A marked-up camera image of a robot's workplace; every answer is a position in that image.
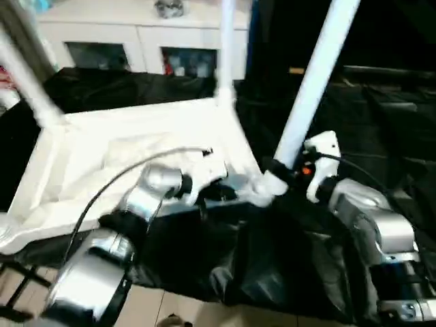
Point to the white plastic table leg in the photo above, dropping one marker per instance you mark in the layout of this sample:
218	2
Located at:
227	48
317	75
30	85

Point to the white plastic table top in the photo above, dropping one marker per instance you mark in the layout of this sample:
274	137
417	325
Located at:
95	150

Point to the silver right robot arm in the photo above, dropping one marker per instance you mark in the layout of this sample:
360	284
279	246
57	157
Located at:
371	218

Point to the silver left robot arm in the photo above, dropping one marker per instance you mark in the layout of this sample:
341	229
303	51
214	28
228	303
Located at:
129	218

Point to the glossy black mat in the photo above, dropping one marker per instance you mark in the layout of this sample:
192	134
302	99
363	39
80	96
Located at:
286	252

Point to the small tan label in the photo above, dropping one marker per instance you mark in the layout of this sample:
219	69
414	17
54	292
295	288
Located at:
297	70

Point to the long black bar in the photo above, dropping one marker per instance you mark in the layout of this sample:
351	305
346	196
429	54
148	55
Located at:
388	71

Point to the black left robot foot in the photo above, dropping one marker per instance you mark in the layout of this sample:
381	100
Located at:
175	321

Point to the white cabinet with glass doors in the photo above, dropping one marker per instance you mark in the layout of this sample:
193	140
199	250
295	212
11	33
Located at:
129	34

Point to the grey metal clutter object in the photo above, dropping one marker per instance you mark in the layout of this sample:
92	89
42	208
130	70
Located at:
169	7

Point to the black stand leg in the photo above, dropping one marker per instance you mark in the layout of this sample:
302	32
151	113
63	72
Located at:
17	293

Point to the red and white object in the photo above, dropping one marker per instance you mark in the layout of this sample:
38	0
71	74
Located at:
7	85

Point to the grey curtain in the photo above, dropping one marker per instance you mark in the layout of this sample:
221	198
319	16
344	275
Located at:
20	34

